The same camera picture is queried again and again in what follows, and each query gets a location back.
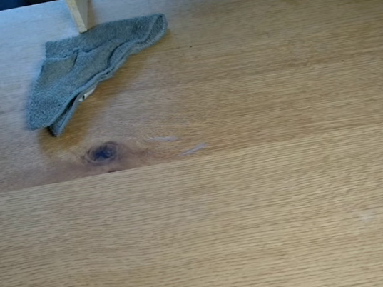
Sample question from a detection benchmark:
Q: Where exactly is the grey terry cleaning cloth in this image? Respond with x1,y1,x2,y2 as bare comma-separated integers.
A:
13,11,183,142

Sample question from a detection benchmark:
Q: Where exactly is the cream wooden stand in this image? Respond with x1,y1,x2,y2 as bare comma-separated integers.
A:
63,0,160,36

